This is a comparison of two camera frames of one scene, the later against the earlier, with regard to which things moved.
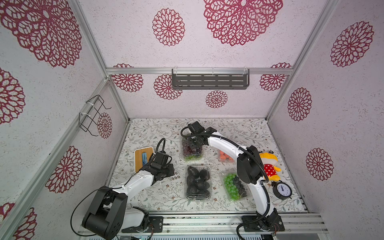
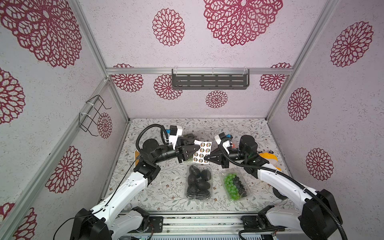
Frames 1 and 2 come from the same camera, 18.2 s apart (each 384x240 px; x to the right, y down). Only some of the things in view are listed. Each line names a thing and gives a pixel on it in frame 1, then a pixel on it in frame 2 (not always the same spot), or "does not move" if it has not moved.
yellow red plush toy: x=269 y=160 does not move
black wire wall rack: x=86 y=120 does not move
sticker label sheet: x=175 y=177 -> x=204 y=150
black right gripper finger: x=192 y=146 -> x=214 y=156
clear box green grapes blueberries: x=235 y=188 does not move
